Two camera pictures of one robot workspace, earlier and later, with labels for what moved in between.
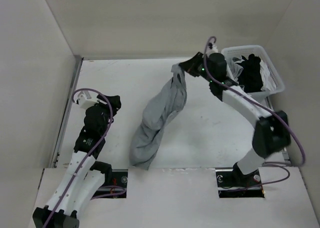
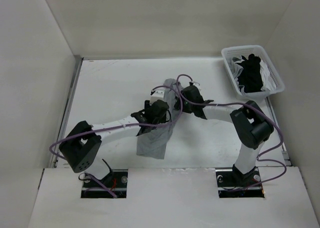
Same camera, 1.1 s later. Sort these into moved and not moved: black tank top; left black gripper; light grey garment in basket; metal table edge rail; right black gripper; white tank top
Moved: left black gripper; right black gripper
Not moved: black tank top; white tank top; metal table edge rail; light grey garment in basket
